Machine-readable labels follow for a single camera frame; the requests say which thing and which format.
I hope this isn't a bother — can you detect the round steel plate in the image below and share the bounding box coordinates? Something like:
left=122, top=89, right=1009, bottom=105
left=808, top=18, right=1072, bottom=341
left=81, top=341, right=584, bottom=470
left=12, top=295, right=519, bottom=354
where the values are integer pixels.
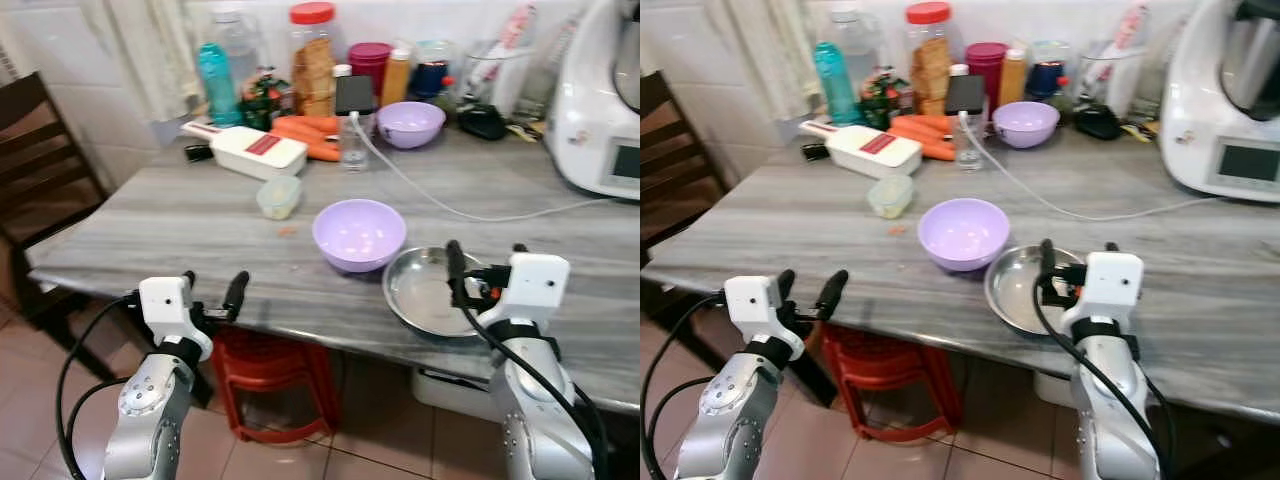
left=382, top=247, right=501, bottom=339
left=984, top=246, right=1087, bottom=336

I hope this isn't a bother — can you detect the red plastic stool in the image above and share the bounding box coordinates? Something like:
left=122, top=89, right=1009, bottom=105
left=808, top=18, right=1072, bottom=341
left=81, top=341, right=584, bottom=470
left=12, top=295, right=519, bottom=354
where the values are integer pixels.
left=820, top=322, right=963, bottom=443
left=210, top=325, right=341, bottom=444

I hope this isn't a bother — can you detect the large purple plastic bowl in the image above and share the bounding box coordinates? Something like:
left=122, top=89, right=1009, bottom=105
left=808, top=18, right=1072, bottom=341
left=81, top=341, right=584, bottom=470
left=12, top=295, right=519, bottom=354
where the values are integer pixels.
left=312, top=199, right=408, bottom=274
left=917, top=198, right=1011, bottom=273

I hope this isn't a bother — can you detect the small clear lidded container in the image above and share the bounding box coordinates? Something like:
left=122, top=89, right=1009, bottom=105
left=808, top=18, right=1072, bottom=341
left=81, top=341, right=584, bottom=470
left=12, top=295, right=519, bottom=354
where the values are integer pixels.
left=867, top=174, right=916, bottom=220
left=256, top=176, right=303, bottom=221

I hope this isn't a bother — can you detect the white plastic bin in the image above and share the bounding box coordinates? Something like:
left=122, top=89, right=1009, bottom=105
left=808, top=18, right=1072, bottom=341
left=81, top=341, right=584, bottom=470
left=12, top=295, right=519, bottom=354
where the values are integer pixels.
left=1035, top=372, right=1081, bottom=407
left=412, top=365, right=501, bottom=421

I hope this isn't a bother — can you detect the black rounded gadget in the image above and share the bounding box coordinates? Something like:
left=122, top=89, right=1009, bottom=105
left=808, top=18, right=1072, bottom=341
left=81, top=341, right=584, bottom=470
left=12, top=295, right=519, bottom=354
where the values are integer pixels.
left=458, top=104, right=508, bottom=141
left=1073, top=104, right=1123, bottom=141

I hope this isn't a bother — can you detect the clear drinking glass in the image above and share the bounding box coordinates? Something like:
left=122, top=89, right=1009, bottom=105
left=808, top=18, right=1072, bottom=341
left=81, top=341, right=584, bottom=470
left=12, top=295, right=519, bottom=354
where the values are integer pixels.
left=952, top=110, right=986, bottom=171
left=340, top=110, right=376, bottom=173

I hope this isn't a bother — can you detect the small purple plastic bowl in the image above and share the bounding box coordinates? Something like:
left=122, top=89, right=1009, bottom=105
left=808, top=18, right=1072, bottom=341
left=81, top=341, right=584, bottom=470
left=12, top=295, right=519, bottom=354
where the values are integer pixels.
left=992, top=101, right=1060, bottom=149
left=376, top=101, right=447, bottom=150

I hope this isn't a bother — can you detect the white slicer box red insert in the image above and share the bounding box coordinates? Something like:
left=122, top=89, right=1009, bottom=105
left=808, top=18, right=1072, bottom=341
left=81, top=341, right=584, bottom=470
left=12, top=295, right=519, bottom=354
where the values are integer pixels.
left=798, top=120, right=923, bottom=180
left=181, top=121, right=309, bottom=181

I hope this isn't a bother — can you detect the white kitchen cooking machine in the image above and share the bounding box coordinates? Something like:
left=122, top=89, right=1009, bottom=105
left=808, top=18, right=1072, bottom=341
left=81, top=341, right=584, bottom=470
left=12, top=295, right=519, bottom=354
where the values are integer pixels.
left=545, top=0, right=641, bottom=201
left=1160, top=0, right=1280, bottom=204

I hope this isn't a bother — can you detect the dark wooden chair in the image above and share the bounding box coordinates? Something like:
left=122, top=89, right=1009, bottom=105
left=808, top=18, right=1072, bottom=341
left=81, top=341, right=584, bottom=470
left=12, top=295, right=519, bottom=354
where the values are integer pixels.
left=640, top=70, right=731, bottom=331
left=0, top=72, right=113, bottom=333

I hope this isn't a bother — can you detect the clear utensil holder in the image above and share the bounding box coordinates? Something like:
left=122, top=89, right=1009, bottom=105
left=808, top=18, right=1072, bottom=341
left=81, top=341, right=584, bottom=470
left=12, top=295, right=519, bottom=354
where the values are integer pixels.
left=465, top=40, right=531, bottom=121
left=1080, top=40, right=1146, bottom=119

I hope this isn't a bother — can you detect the dark blue jar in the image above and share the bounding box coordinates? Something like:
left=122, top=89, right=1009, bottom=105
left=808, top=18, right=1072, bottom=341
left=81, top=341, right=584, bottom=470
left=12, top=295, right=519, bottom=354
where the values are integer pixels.
left=1028, top=42, right=1071, bottom=101
left=410, top=42, right=456, bottom=101

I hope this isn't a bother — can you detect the black smartphone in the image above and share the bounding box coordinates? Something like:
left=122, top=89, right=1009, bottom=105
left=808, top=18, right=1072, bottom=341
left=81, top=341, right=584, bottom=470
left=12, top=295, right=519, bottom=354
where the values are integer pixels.
left=945, top=75, right=986, bottom=115
left=335, top=75, right=377, bottom=116

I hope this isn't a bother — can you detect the orange sauce bottle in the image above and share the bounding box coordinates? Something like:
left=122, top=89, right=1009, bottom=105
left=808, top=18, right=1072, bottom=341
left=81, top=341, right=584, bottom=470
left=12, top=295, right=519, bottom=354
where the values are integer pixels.
left=998, top=45, right=1028, bottom=108
left=381, top=45, right=412, bottom=108

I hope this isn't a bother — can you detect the teal plastic bottle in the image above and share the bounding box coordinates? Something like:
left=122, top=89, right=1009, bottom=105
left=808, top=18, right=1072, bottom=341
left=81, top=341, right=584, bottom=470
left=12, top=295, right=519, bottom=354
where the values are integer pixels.
left=813, top=41, right=859, bottom=127
left=197, top=42, right=244, bottom=128

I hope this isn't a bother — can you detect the green snack packet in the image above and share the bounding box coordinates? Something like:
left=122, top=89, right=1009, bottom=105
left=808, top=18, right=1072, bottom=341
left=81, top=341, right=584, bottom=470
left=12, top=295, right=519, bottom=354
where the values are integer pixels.
left=240, top=68, right=293, bottom=131
left=858, top=68, right=909, bottom=131

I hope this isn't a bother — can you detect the magenta plastic canister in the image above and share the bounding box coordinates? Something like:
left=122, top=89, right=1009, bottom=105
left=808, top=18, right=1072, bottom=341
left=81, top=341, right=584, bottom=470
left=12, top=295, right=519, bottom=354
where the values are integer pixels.
left=965, top=42, right=1009, bottom=101
left=347, top=42, right=394, bottom=101

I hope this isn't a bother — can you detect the red white packet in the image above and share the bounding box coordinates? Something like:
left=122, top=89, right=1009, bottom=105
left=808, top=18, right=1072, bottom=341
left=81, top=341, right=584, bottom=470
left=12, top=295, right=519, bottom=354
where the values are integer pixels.
left=1108, top=5, right=1151, bottom=77
left=490, top=5, right=541, bottom=77

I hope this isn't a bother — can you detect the red lidded snack jar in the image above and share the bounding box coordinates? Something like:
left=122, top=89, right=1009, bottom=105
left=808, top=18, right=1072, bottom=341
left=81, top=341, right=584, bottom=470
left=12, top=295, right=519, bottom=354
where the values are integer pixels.
left=905, top=2, right=953, bottom=118
left=289, top=2, right=338, bottom=118

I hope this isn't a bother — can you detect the beige hanging cloth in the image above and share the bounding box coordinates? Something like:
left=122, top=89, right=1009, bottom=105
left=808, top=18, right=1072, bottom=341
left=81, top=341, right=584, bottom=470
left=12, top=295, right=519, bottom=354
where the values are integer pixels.
left=700, top=0, right=816, bottom=126
left=80, top=0, right=201, bottom=126

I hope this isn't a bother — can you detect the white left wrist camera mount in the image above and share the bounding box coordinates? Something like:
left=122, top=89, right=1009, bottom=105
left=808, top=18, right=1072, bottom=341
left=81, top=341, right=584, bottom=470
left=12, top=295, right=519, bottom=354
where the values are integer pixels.
left=138, top=275, right=214, bottom=361
left=724, top=273, right=807, bottom=361

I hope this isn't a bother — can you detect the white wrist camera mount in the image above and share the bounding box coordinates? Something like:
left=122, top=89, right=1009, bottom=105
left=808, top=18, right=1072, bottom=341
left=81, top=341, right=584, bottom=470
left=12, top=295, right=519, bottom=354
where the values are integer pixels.
left=1060, top=252, right=1144, bottom=341
left=487, top=253, right=571, bottom=337
left=724, top=273, right=807, bottom=361
left=138, top=275, right=214, bottom=361

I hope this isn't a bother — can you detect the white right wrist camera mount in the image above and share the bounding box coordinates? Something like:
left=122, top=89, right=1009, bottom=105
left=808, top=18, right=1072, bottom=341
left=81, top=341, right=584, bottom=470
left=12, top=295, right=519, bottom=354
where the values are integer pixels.
left=487, top=253, right=571, bottom=337
left=1060, top=252, right=1144, bottom=341

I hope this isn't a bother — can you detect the white charging cable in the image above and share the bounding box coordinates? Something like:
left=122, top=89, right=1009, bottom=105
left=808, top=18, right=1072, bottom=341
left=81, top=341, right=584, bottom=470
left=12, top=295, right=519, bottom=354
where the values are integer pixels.
left=960, top=113, right=1227, bottom=223
left=350, top=113, right=613, bottom=223

